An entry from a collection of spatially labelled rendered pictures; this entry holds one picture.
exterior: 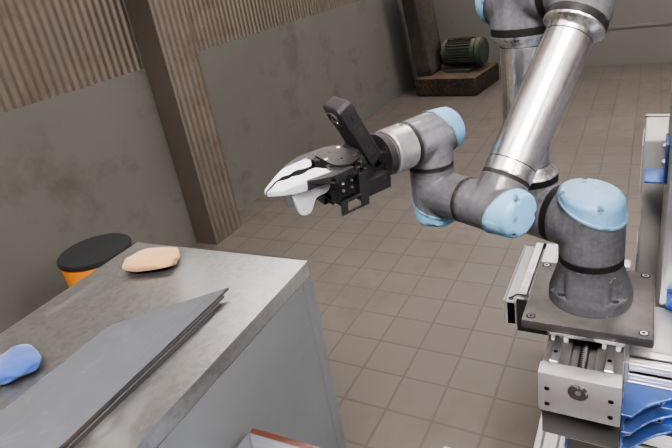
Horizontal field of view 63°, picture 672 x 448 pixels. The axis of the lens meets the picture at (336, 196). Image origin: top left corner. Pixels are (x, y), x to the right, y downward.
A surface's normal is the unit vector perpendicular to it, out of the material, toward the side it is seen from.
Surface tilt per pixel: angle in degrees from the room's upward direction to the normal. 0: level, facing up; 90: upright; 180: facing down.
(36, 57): 90
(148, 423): 0
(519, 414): 0
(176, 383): 0
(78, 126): 90
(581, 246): 90
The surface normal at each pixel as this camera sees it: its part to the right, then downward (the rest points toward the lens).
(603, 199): -0.08, -0.87
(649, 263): -0.47, 0.42
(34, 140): 0.87, 0.05
